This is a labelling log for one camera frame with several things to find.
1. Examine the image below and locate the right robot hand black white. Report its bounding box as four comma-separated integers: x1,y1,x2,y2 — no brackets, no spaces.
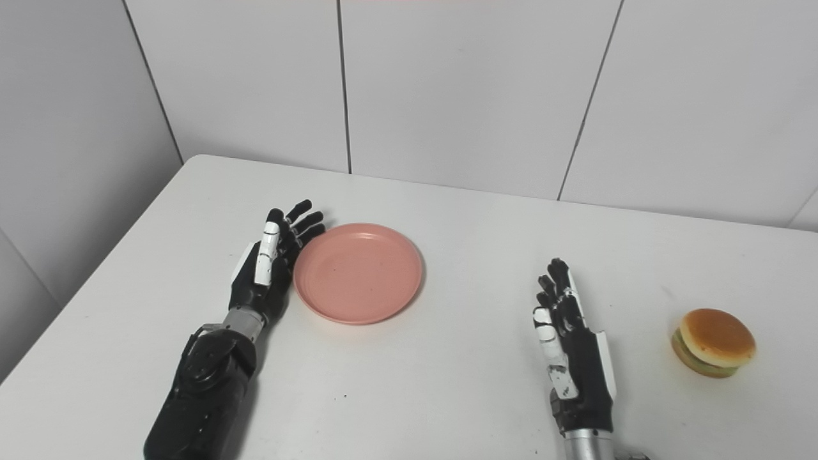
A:
533,258,618,438

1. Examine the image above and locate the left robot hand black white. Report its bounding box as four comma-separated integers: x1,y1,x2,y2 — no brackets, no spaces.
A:
229,199,326,320

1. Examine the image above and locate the pink round plate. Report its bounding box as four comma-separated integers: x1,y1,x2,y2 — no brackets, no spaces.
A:
293,223,424,325

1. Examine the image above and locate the toy hamburger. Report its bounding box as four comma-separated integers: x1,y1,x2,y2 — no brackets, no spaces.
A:
670,309,757,379

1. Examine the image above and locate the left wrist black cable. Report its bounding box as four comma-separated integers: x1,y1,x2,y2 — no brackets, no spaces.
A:
185,324,224,349

